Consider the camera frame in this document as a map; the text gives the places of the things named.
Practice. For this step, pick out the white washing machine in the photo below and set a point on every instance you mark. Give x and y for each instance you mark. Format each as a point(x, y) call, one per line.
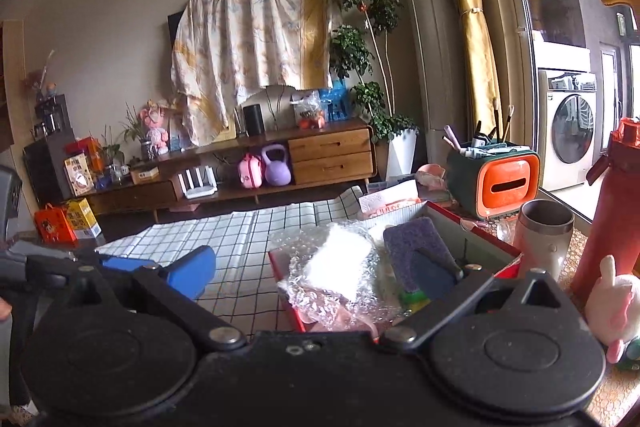
point(570, 132)

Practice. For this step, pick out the red cardboard box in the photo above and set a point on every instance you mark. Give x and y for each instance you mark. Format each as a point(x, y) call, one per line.
point(481, 243)

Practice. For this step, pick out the yellow curtain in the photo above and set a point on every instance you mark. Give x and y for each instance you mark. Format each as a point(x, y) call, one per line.
point(475, 32)

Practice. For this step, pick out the pink plush doll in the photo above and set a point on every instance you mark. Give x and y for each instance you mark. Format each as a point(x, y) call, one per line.
point(156, 127)

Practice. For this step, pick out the blue white picture box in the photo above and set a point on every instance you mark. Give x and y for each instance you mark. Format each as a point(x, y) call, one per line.
point(180, 134)

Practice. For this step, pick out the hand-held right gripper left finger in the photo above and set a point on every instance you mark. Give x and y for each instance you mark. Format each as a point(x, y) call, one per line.
point(192, 272)

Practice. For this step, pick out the green orange desk organizer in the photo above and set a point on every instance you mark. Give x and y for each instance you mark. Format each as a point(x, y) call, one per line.
point(505, 188)

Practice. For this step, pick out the yellow carton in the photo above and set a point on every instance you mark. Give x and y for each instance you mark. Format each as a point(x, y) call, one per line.
point(84, 218)

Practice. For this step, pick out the cluster of pens and brushes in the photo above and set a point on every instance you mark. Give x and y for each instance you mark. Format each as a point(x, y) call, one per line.
point(480, 139)

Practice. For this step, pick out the yellow white snack box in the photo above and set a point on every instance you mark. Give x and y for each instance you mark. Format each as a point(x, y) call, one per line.
point(79, 176)

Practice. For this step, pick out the white laundry counter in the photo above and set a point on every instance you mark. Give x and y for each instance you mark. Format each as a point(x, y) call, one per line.
point(562, 56)

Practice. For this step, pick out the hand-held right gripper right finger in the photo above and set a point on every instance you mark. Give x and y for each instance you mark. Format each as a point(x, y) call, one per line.
point(434, 274)

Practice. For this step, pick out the red water bottle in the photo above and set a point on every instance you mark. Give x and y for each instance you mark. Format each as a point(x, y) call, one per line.
point(610, 232)

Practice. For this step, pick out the white router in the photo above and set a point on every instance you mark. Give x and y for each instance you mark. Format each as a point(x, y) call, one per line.
point(199, 187)

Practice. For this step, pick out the white shell-shaped ornament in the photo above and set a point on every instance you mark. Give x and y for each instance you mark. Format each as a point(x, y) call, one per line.
point(275, 104)

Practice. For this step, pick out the white planter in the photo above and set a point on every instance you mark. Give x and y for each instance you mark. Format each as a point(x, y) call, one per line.
point(401, 154)

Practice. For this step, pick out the floral yellow bed sheet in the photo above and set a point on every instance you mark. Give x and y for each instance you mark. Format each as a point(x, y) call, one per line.
point(250, 37)

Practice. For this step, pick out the steel tumbler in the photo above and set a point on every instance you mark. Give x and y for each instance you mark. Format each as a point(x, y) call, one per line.
point(542, 253)

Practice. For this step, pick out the orange gift bag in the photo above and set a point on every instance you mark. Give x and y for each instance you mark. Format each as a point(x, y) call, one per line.
point(89, 153)

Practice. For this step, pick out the pink cloth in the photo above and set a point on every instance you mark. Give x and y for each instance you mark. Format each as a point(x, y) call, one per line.
point(185, 208)

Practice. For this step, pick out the small brown carton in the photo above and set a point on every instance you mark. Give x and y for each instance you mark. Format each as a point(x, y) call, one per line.
point(145, 175)

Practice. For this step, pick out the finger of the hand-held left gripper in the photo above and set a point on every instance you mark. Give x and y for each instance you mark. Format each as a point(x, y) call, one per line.
point(127, 265)

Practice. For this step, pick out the clear bag of red fruit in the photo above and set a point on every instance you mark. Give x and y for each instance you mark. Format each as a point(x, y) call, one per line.
point(307, 112)

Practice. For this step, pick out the pink white paper packet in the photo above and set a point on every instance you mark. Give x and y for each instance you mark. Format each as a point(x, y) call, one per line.
point(390, 202)

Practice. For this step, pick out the small white cup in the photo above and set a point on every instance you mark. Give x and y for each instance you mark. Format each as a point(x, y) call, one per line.
point(125, 169)

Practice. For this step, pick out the blue plastic packet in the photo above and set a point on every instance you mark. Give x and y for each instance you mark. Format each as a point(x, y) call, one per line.
point(336, 102)

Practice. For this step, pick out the thin green plant in jar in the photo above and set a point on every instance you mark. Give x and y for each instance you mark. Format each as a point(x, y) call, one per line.
point(112, 157)

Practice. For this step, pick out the yellow sponge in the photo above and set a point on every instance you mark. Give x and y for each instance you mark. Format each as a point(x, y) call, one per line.
point(412, 300)

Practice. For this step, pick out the wooden television cabinet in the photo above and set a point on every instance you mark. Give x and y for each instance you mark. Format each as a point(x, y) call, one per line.
point(330, 157)

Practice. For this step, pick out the white checkered tablecloth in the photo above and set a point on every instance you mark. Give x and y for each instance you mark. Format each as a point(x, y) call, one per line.
point(240, 232)

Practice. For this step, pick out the black cylinder speaker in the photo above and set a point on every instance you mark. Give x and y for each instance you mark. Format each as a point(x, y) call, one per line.
point(253, 121)

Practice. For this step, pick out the wall switch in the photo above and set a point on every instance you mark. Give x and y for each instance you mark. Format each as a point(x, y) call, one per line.
point(620, 25)

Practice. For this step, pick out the green leafy plant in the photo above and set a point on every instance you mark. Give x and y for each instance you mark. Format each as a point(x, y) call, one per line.
point(132, 127)

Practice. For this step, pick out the white pink bunny plush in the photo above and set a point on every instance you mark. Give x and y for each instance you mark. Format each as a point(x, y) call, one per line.
point(612, 307)

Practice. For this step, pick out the white standing air conditioner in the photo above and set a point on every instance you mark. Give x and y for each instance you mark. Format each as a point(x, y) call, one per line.
point(430, 57)

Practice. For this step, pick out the purple kettlebell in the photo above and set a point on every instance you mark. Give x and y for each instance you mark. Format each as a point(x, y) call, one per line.
point(276, 171)

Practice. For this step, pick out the purple sponge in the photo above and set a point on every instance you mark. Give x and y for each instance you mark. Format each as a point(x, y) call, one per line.
point(415, 247)

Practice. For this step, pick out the striped small vase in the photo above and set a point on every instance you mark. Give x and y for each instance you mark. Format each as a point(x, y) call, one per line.
point(148, 151)

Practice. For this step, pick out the clear bubble wrap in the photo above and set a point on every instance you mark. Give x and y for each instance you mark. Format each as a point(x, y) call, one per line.
point(320, 304)

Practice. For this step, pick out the black shelf unit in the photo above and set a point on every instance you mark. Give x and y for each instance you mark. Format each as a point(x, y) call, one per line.
point(45, 172)

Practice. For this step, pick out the pink toy suitcase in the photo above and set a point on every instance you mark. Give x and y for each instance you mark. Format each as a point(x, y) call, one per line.
point(250, 173)

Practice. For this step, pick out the black television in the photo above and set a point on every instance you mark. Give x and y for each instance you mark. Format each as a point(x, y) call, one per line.
point(174, 29)

